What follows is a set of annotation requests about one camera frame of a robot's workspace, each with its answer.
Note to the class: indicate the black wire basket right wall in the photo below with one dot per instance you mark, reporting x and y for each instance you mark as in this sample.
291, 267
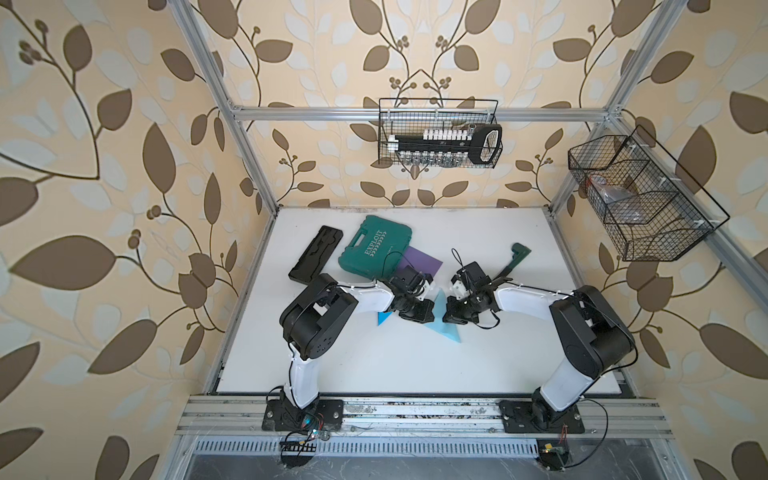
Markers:
674, 226

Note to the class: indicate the black wire basket wall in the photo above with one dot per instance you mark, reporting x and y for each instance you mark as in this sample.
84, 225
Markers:
402, 115
674, 226

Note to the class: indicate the green plastic tool case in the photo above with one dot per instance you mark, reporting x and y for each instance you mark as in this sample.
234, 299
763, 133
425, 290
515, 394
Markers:
376, 248

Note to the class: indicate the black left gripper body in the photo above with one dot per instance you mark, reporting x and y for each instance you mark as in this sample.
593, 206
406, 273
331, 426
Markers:
415, 309

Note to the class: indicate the plastic bag in basket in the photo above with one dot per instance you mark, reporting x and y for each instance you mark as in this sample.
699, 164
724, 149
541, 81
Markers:
617, 205

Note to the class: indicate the small circuit board left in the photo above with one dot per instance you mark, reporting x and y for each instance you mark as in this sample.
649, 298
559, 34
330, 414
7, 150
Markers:
297, 448

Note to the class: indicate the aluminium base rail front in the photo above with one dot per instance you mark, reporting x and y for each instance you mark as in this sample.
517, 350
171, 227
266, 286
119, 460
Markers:
425, 417

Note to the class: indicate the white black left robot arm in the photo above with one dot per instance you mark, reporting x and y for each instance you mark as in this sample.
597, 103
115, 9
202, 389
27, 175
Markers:
315, 319

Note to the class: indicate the aluminium frame post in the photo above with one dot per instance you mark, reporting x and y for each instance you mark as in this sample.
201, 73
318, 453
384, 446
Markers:
184, 16
610, 118

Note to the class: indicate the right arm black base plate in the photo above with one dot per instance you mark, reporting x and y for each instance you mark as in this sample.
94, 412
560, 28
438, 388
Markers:
528, 417

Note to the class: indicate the black socket set holder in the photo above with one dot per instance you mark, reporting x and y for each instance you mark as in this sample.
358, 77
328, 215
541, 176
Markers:
478, 145

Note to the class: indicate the black foam tool tray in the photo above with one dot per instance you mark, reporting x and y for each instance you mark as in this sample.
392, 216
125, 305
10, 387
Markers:
316, 255

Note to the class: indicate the black wire basket rear wall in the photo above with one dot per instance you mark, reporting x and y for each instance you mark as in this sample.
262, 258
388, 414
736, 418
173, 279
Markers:
402, 115

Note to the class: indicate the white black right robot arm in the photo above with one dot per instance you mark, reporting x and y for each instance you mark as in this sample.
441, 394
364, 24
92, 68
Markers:
594, 340

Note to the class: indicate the aluminium frame post left rear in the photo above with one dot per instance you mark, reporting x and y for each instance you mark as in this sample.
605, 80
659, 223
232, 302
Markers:
184, 16

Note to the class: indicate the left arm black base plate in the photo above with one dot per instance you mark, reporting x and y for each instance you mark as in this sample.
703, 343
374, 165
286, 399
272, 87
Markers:
322, 415

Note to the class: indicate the aluminium frame right side rail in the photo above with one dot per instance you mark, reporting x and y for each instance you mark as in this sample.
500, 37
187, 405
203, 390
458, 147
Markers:
748, 273

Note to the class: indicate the purple square paper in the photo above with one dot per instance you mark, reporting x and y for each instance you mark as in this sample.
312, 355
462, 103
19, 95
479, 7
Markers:
419, 261

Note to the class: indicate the small circuit board right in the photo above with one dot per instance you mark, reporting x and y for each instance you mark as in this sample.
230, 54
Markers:
552, 455

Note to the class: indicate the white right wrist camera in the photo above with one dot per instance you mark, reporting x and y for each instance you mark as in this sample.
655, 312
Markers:
458, 290

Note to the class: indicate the aluminium frame post right rear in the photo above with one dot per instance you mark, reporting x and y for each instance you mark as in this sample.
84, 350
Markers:
610, 118

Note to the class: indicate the small circuit board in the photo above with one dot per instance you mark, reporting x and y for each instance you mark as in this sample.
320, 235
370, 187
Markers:
552, 455
297, 448

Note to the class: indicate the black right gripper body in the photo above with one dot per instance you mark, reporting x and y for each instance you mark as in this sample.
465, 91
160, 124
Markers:
462, 310

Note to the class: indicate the light blue square paper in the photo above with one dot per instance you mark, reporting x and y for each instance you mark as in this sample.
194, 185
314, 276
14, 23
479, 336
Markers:
439, 309

